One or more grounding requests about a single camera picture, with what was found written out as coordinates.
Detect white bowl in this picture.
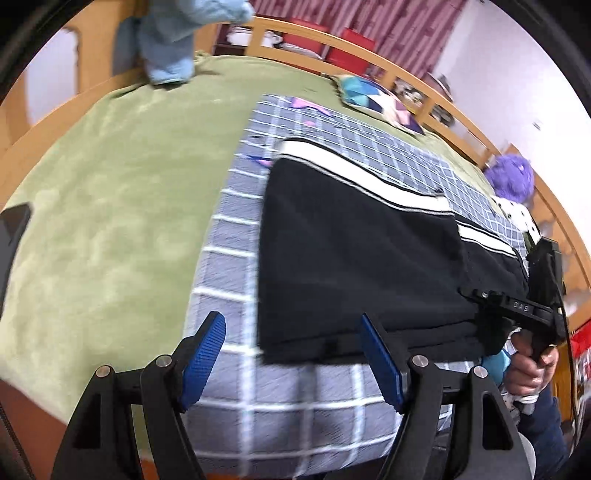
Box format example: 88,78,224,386
229,27,282,48

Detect dark wooden chair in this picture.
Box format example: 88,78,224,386
215,23,252,57

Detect purple plush toy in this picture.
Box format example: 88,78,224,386
485,154,535,204

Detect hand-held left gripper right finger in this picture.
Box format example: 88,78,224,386
360,313,529,480

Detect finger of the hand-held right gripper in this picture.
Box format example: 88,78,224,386
457,286,553,327

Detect black cable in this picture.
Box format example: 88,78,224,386
556,272,583,425

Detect person's right forearm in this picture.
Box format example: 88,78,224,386
508,388,571,480

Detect person's right hand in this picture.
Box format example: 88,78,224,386
505,330,560,400

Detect wooden bed frame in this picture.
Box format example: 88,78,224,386
0,0,591,416

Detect light blue clothing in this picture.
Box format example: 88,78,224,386
115,0,254,86

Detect grey checked star blanket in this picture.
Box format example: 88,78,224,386
182,95,529,478

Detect maroon striped curtain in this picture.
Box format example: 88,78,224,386
247,0,465,77

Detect geometric patterned pillow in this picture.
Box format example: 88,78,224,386
335,75,426,136

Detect green bed sheet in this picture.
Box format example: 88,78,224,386
0,54,499,457

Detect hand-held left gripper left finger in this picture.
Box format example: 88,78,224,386
50,311,227,480

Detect black pants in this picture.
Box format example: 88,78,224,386
256,138,532,365

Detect pile of boxes and papers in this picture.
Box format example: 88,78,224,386
394,74,455,125

